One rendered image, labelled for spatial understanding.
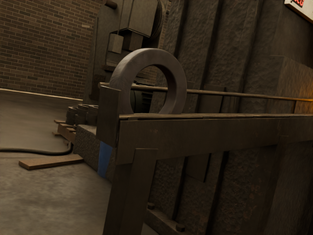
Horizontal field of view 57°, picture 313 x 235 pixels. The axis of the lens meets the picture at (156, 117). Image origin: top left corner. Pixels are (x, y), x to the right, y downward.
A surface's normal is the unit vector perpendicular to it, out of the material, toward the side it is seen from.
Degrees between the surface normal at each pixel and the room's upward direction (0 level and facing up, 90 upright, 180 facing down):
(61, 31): 90
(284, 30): 90
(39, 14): 90
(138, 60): 90
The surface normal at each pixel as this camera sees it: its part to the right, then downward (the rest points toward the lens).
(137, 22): 0.73, 0.25
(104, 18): -0.65, -0.05
